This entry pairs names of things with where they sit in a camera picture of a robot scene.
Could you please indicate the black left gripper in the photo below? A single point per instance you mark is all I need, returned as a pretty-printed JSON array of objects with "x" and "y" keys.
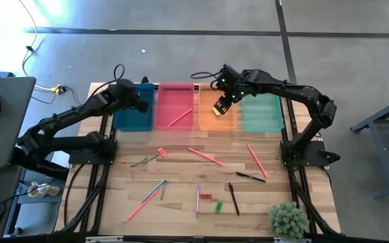
[{"x": 142, "y": 105}]

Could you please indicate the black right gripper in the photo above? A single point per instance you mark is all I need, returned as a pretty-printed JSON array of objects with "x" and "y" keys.
[{"x": 234, "y": 94}]

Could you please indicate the yellow eraser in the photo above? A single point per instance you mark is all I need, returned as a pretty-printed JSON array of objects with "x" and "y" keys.
[{"x": 216, "y": 112}]

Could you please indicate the pink pencil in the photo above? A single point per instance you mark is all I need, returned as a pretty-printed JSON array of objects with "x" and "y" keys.
[
  {"x": 180, "y": 117},
  {"x": 205, "y": 156},
  {"x": 257, "y": 161},
  {"x": 143, "y": 205}
]

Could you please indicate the pink eraser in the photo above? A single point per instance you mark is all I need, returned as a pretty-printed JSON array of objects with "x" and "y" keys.
[{"x": 162, "y": 152}]

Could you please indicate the black pen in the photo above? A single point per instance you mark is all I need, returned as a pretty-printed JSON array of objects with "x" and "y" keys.
[
  {"x": 250, "y": 177},
  {"x": 234, "y": 199}
]

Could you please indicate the teal crayon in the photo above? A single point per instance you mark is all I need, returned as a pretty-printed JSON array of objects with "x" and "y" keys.
[{"x": 153, "y": 191}]

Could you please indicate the purple translucent pen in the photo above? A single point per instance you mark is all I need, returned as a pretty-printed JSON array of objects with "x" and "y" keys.
[{"x": 198, "y": 201}]

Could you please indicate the green eraser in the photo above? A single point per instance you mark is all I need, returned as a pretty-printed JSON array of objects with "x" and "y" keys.
[{"x": 218, "y": 206}]

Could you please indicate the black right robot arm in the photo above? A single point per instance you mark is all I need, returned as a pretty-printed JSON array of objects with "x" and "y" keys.
[{"x": 282, "y": 86}]

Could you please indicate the blue plastic bin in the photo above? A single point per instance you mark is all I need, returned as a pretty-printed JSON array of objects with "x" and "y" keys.
[{"x": 130, "y": 121}]

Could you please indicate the orange plastic bin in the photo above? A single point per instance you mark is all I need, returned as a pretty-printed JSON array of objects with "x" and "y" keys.
[{"x": 211, "y": 123}]

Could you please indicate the pink plastic bin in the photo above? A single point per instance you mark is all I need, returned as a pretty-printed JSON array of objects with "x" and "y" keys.
[{"x": 174, "y": 98}]

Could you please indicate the mint green plastic bin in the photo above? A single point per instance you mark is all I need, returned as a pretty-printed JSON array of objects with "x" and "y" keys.
[{"x": 263, "y": 114}]

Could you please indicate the yellow power plug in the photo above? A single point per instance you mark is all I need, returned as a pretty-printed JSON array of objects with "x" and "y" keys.
[{"x": 58, "y": 89}]

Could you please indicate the red eraser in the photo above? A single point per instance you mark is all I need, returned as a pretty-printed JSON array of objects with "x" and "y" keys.
[{"x": 206, "y": 196}]

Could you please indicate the white crumpled cloth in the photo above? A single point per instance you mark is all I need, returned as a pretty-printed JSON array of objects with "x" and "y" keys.
[{"x": 42, "y": 189}]

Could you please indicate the small green potted plant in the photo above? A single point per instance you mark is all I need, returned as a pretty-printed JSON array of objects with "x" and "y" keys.
[{"x": 288, "y": 221}]

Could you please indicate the gray laptop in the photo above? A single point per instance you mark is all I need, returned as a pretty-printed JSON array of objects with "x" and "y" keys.
[{"x": 8, "y": 128}]

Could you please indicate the blue metal stand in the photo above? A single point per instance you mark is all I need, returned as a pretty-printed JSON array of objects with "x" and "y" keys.
[{"x": 379, "y": 145}]

